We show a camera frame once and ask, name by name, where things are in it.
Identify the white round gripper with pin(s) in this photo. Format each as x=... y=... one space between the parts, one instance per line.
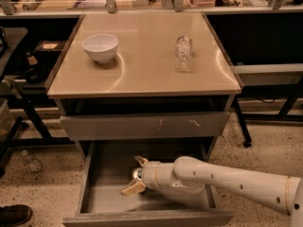
x=149 y=174

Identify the redbull can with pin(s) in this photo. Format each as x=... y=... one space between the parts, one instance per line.
x=137 y=173

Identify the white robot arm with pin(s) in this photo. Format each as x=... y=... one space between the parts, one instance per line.
x=185 y=178

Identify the open grey middle drawer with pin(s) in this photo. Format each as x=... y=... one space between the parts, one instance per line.
x=109 y=168

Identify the grey drawer cabinet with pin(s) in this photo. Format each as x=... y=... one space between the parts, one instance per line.
x=142 y=77

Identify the closed grey top drawer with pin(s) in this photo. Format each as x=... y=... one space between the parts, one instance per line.
x=144 y=126

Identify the plastic bottle on floor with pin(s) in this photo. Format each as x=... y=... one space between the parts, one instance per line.
x=31 y=161

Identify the black side table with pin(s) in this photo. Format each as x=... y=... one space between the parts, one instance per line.
x=16 y=98

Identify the clear plastic bottle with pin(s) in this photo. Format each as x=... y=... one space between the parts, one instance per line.
x=183 y=54

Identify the white ceramic bowl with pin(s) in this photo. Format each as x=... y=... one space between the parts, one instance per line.
x=101 y=48

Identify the dark shoe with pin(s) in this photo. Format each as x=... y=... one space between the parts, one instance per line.
x=14 y=215

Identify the black frame desk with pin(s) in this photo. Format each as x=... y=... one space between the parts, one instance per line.
x=264 y=82

